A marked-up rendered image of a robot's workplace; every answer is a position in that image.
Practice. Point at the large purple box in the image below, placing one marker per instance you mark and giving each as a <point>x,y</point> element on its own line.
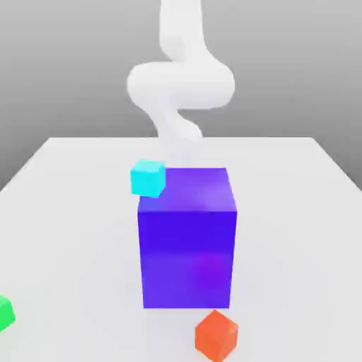
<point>186,254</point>

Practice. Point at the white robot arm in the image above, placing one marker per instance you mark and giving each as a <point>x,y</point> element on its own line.
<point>181,84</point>

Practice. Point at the small cyan cube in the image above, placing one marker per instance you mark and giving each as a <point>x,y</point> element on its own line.
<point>147,179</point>

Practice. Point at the small green cube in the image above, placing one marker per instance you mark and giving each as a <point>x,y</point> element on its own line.
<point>4,314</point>

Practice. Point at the small orange cube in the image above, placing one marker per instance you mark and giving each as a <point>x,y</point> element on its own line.
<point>216,336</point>

